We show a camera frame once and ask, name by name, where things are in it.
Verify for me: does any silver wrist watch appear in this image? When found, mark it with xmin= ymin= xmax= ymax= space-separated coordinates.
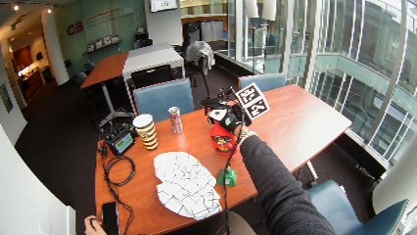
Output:
xmin=236 ymin=129 xmax=260 ymax=145

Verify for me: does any pink drink can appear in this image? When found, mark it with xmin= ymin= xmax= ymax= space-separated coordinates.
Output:
xmin=166 ymin=106 xmax=185 ymax=135

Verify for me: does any white cube of black markers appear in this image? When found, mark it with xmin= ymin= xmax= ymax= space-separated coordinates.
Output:
xmin=233 ymin=82 xmax=270 ymax=120

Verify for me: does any blue upholstered chair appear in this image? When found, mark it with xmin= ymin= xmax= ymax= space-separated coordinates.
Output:
xmin=306 ymin=179 xmax=409 ymax=235
xmin=237 ymin=72 xmax=288 ymax=93
xmin=132 ymin=77 xmax=196 ymax=123

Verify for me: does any striped yellow and black canister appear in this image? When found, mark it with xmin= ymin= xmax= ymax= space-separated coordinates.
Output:
xmin=132 ymin=114 xmax=160 ymax=151

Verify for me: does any grey jacket on chair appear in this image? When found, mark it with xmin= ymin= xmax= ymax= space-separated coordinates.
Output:
xmin=185 ymin=40 xmax=216 ymax=76

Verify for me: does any small green box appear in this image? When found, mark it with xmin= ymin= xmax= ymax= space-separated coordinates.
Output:
xmin=216 ymin=167 xmax=238 ymax=188

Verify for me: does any white patterned cloth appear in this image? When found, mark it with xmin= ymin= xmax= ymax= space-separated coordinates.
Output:
xmin=152 ymin=151 xmax=222 ymax=221

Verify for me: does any black device with screen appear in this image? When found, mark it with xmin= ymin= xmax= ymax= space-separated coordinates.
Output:
xmin=104 ymin=128 xmax=137 ymax=157

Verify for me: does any brown background table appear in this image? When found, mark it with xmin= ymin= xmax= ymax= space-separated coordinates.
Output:
xmin=80 ymin=51 xmax=130 ymax=128

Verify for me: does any black phone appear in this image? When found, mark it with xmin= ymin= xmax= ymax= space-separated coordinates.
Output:
xmin=100 ymin=202 xmax=121 ymax=235

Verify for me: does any thin black glove cable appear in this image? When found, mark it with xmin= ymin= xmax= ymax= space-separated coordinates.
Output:
xmin=221 ymin=130 xmax=245 ymax=235

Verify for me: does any black coiled cable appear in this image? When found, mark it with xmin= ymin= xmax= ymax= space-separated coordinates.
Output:
xmin=97 ymin=140 xmax=137 ymax=235

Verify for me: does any wall shelf with frames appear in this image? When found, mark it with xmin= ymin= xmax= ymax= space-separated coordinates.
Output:
xmin=83 ymin=32 xmax=124 ymax=56

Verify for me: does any wall screen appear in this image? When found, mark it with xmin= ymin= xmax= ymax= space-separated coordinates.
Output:
xmin=149 ymin=0 xmax=180 ymax=14

